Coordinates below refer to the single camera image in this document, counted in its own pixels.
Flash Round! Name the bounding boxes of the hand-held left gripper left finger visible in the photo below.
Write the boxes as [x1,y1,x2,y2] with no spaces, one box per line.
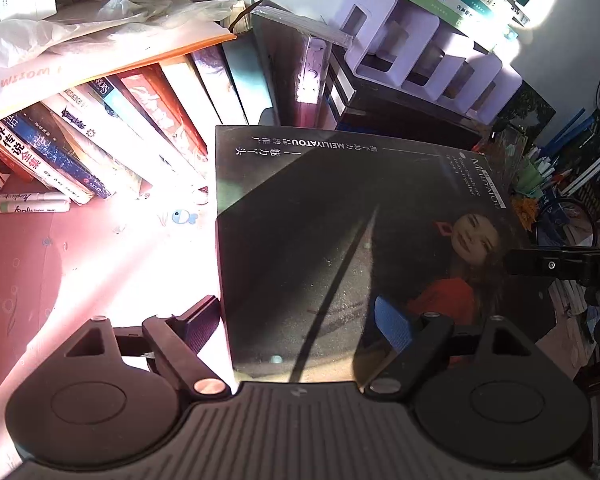
[50,293,232,403]

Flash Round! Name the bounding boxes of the lilac compartment organizer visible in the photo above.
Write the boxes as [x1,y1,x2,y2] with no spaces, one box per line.
[340,0,523,126]

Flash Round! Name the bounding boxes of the black portrait box lid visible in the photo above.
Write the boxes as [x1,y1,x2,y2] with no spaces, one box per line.
[214,125,558,391]

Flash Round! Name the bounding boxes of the orange edged white folder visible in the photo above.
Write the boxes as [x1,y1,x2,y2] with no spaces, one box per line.
[0,25,238,123]

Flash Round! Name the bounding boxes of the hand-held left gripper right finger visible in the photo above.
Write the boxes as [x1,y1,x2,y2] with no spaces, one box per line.
[365,292,549,402]

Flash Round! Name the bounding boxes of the starry transparent pouch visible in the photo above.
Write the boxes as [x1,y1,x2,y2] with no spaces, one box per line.
[475,125,527,181]

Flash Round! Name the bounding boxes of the green pen holder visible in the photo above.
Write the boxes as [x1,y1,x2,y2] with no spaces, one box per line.
[512,155,561,196]

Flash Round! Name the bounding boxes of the white black capped marker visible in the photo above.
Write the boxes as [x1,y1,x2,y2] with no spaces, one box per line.
[0,190,56,204]

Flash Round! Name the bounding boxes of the clear plastic case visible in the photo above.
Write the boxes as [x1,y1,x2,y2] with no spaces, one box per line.
[252,2,353,43]

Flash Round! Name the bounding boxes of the row of leaning books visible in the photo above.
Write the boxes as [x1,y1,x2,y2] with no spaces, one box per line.
[0,40,281,206]

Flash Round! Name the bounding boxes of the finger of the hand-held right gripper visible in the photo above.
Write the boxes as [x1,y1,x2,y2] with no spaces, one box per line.
[504,246,588,282]

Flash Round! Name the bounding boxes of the blue rods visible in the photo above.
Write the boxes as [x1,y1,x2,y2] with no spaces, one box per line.
[547,110,600,151]

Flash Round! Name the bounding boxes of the pink desktop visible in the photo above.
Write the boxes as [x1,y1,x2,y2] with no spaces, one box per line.
[0,182,233,391]

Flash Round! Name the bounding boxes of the orange figurine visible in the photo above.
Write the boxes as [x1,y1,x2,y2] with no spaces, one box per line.
[510,195,541,231]

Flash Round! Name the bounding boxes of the dark picture card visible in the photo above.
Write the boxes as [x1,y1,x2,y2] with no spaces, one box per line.
[490,80,556,136]

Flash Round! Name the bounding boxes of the clear plastic bag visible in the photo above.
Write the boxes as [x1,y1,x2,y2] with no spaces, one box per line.
[0,0,241,68]

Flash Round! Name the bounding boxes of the white green banded marker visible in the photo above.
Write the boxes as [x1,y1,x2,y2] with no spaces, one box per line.
[0,201,71,216]

